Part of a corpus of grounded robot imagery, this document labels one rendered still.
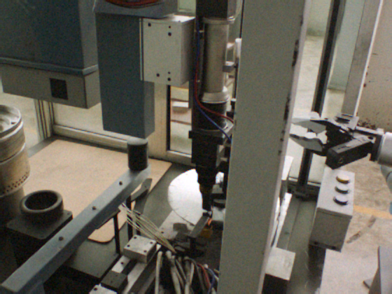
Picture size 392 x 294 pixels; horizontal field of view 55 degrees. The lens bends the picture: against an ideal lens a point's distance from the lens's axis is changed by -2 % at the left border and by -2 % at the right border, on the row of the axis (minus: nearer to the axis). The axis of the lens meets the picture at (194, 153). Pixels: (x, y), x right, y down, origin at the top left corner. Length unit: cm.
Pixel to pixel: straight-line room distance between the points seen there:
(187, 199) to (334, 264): 149
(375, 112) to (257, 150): 392
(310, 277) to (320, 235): 16
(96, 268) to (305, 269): 62
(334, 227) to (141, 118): 74
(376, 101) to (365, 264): 206
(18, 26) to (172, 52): 45
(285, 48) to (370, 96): 387
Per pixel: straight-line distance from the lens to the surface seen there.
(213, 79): 80
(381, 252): 141
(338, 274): 240
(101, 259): 112
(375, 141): 92
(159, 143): 170
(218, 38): 78
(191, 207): 108
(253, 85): 28
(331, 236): 132
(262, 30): 27
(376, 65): 405
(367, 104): 416
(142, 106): 81
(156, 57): 76
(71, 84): 98
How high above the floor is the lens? 159
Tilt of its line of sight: 28 degrees down
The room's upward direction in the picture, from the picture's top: 3 degrees clockwise
